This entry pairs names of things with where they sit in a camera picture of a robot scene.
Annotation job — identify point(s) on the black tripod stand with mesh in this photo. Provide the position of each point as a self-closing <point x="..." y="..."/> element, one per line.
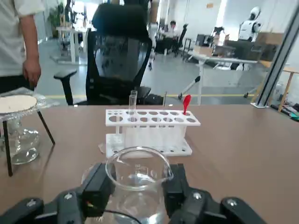
<point x="16" y="103"/>

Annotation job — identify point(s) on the red dropper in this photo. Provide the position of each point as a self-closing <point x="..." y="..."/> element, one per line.
<point x="186" y="102"/>

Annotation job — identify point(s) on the black office chair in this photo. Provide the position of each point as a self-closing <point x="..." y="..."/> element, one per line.
<point x="119" y="23"/>

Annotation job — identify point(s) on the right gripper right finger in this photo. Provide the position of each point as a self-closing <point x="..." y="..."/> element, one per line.
<point x="177" y="193"/>

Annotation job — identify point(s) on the white humanoid robot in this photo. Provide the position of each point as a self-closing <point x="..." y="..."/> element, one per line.
<point x="250" y="25"/>

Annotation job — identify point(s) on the clear glass flask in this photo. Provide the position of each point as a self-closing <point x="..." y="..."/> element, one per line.
<point x="23" y="149"/>

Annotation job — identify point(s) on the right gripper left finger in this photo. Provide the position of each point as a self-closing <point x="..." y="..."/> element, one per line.
<point x="93" y="196"/>

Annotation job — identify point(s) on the glass test tube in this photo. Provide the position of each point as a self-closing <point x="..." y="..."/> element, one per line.
<point x="133" y="105"/>

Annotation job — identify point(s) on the white test tube rack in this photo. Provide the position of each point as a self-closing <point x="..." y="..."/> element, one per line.
<point x="151" y="137"/>

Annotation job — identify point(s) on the aluminium frame post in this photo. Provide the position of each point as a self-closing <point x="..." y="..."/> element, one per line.
<point x="273" y="70"/>

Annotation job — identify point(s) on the seated person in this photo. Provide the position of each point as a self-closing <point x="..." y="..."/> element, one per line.
<point x="174" y="29"/>

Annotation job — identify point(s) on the white desk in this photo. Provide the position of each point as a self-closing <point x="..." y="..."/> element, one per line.
<point x="222" y="59"/>

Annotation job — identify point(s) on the small glass beaker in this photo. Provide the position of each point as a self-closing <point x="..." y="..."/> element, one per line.
<point x="137" y="186"/>

